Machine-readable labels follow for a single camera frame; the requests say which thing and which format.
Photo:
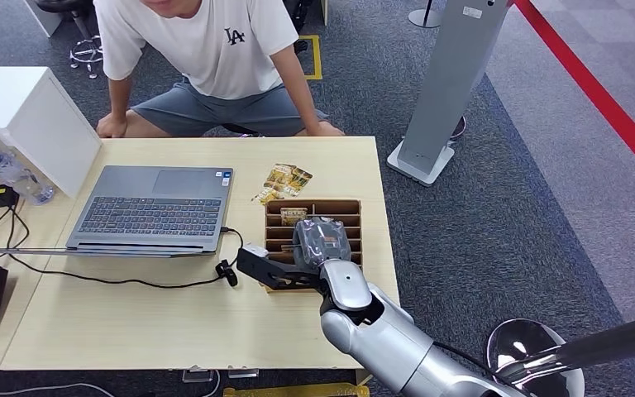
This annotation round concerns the person's right hand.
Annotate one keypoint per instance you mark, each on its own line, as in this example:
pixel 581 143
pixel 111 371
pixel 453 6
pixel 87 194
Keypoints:
pixel 111 127

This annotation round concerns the person's left hand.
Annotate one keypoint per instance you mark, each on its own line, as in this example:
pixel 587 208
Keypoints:
pixel 326 130

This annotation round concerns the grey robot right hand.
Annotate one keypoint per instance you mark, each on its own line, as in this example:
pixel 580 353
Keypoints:
pixel 322 241

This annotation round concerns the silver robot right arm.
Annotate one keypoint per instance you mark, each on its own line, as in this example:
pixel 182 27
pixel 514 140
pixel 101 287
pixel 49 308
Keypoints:
pixel 389 334

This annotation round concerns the person's left forearm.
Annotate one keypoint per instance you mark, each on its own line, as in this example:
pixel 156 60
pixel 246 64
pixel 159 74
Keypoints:
pixel 298 87

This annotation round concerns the person's right forearm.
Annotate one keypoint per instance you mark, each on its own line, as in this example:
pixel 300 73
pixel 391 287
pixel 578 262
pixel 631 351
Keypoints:
pixel 119 96

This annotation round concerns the gold hotel card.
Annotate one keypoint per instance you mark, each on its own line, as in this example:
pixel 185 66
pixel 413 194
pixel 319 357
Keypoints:
pixel 293 216

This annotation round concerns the cardboard card organizer box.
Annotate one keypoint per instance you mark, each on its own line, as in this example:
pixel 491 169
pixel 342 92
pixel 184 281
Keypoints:
pixel 350 211

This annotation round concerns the person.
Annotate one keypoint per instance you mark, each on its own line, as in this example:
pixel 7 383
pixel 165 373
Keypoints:
pixel 202 55

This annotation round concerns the black stool with chrome base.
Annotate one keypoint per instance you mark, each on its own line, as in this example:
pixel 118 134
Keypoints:
pixel 84 52

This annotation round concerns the white cabinet box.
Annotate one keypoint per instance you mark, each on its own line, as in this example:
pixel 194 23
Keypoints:
pixel 27 115

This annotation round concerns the grey open laptop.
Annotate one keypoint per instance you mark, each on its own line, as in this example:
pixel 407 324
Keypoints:
pixel 150 213

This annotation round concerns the clear plastic water bottle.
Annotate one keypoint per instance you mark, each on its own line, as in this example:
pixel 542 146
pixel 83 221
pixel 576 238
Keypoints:
pixel 8 170

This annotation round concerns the grey kiosk stand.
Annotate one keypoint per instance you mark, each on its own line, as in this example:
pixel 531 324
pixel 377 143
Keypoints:
pixel 443 93

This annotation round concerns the round metal stanchion base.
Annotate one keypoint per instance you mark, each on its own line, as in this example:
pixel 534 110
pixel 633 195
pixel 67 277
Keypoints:
pixel 426 17

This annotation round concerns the yellow cardboard piece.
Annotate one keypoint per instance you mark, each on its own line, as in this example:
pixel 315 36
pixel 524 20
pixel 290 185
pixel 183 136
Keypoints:
pixel 295 391

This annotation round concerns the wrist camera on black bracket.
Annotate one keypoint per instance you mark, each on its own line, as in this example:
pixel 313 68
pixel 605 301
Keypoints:
pixel 273 271

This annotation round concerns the clear plastic bracket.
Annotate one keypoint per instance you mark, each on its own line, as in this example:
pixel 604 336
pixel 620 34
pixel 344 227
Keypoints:
pixel 242 373
pixel 197 375

